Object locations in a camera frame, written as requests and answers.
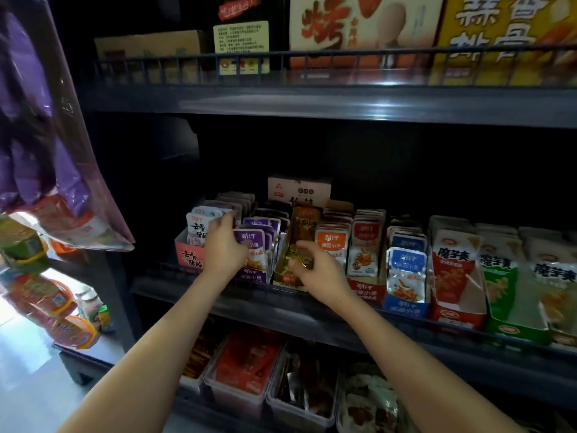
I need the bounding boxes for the person's right hand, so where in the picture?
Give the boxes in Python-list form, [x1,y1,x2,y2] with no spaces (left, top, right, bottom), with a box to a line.
[287,239,357,312]

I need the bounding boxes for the person's left hand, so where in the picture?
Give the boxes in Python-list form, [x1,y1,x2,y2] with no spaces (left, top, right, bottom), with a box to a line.
[203,214,258,278]

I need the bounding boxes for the pink white display carton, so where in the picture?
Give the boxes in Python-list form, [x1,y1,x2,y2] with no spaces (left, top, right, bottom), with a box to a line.
[174,191,258,273]

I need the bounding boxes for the grey metal store shelf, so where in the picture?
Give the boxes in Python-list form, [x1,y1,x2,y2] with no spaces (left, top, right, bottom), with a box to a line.
[54,45,577,433]

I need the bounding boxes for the person's right forearm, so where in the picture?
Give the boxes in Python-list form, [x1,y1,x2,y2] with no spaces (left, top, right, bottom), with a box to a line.
[329,297,528,433]

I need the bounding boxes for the person's left forearm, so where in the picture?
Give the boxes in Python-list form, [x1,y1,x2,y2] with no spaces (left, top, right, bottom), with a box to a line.
[58,266,240,433]

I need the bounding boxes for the dark orange snack packs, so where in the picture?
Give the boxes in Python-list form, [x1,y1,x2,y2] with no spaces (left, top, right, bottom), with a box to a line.
[183,333,218,379]

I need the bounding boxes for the pile of red snack packets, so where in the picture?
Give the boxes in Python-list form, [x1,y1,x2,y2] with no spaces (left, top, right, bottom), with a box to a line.
[216,329,282,393]

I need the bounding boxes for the row of snack display cartons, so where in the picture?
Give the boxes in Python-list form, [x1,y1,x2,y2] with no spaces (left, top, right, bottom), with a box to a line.
[233,176,577,348]

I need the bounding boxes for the small green yellow bottle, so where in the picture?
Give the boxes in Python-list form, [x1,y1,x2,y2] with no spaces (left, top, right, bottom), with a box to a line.
[94,304,114,332]

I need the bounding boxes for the clear plastic tray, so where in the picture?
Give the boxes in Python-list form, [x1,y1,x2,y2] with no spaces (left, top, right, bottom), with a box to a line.
[179,329,222,393]
[267,347,344,431]
[335,363,402,433]
[203,324,290,419]

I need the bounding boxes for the small white bottle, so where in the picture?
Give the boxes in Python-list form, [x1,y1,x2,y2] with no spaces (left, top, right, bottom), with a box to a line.
[76,286,105,323]

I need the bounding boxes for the black low display rack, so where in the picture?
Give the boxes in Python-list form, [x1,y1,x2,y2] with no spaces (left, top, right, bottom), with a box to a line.
[54,257,145,384]

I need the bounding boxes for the purple clear hanging snack bag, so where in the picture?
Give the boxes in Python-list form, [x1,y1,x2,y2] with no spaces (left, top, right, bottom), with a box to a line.
[0,0,136,251]

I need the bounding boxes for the yellow label dark carton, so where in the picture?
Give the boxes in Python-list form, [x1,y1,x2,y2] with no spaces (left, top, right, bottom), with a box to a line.
[212,0,272,76]

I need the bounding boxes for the plain brown carton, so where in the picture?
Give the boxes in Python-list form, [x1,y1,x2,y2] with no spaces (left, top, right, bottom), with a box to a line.
[94,29,213,85]

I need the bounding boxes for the orange yellow printed carton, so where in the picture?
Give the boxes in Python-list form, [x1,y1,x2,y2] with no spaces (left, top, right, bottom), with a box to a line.
[431,0,577,87]

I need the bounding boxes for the hanging string of colourful packs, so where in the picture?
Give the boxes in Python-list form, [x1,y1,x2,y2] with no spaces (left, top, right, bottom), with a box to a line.
[0,216,100,350]

